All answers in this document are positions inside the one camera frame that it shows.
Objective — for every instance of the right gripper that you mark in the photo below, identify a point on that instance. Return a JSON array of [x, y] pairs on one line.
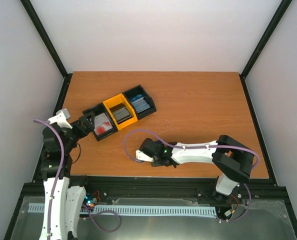
[[157, 165]]

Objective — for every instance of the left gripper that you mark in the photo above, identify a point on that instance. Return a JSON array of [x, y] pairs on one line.
[[89, 126]]

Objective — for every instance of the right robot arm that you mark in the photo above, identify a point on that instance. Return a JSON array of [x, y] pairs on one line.
[[233, 159]]

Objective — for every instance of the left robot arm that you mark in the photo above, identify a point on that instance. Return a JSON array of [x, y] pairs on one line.
[[63, 200]]

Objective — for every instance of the white red card stack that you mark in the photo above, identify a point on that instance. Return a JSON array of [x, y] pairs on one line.
[[102, 124]]

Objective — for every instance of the dark card stack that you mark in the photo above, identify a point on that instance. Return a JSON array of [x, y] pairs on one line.
[[121, 114]]

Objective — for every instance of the blue card stack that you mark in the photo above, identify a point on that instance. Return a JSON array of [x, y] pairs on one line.
[[139, 103]]

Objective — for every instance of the left black bin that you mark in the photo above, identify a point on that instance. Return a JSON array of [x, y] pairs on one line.
[[98, 109]]

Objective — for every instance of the black bin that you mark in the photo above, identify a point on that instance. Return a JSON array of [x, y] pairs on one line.
[[98, 109], [140, 90]]

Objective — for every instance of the yellow middle bin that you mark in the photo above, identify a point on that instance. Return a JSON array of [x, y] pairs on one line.
[[119, 100]]

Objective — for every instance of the right black bin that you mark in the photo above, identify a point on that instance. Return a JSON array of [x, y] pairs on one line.
[[140, 90]]

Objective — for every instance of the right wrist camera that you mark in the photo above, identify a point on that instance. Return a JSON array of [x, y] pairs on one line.
[[139, 155]]

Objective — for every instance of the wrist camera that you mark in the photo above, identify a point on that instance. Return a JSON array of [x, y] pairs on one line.
[[61, 119], [139, 155]]

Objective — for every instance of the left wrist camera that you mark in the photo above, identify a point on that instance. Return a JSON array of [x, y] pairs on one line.
[[61, 119]]

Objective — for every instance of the light blue cable duct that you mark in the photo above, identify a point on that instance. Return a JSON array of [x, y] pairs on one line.
[[157, 211]]

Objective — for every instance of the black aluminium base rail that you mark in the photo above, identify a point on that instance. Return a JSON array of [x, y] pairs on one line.
[[154, 187]]

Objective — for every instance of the left black frame post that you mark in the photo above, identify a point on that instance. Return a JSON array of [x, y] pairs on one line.
[[36, 21]]

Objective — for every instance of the black frame post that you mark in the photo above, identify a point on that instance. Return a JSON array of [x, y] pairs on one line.
[[271, 27], [36, 21]]

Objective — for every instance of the right black frame post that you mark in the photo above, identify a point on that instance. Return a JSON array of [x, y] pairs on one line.
[[271, 27]]

